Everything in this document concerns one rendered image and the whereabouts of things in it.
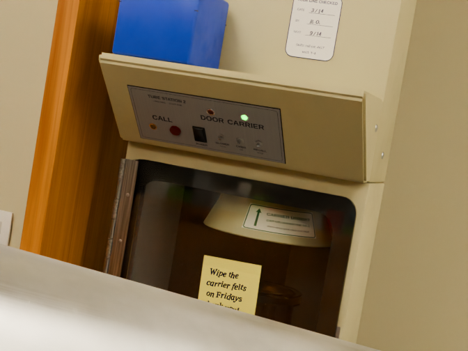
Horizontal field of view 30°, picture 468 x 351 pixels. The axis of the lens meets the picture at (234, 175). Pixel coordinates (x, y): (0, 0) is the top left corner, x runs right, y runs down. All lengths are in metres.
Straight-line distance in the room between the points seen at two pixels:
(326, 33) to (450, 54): 0.45
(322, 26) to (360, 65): 0.07
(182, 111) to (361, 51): 0.22
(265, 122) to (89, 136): 0.27
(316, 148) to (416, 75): 0.51
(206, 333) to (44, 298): 0.04
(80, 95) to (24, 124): 0.62
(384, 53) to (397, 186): 0.46
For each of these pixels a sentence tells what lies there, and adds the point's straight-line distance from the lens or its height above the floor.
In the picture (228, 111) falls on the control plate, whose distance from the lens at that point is 1.01.
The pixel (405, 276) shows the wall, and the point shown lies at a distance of 1.48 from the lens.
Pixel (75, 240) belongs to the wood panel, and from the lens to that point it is 1.18.
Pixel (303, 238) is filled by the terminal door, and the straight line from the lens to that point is 1.05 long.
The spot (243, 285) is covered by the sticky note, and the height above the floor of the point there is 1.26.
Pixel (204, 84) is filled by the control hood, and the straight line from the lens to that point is 0.99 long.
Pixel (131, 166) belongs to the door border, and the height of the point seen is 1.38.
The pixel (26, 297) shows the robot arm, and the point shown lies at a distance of 0.20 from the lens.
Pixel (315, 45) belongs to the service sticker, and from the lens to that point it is 1.07.
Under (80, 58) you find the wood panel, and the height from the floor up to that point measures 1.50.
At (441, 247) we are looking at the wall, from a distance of 1.47.
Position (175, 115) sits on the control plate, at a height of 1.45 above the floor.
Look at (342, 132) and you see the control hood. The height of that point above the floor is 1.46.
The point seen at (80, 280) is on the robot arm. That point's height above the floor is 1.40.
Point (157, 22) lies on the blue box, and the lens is 1.02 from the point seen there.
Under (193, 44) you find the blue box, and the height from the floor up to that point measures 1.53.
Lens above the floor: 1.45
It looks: 3 degrees down
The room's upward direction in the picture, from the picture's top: 10 degrees clockwise
